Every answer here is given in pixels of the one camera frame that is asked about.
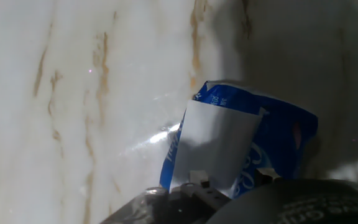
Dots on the marble pattern table mat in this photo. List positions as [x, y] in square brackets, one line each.
[73, 93]

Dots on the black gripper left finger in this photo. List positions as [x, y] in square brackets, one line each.
[197, 193]

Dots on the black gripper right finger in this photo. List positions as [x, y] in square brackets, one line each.
[266, 175]

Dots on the blue tissue pack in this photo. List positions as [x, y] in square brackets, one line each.
[278, 130]

